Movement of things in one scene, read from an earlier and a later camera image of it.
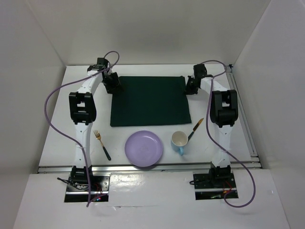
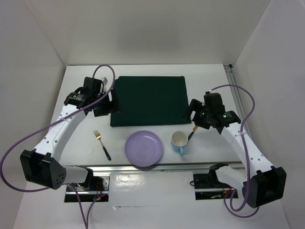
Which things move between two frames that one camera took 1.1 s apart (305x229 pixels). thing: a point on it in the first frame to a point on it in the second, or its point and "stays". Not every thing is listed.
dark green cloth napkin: [150, 100] stays
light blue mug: [179, 139] stays
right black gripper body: [190, 88] to [202, 118]
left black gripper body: [111, 82] to [105, 106]
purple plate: [143, 148] stays
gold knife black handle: [199, 122] stays
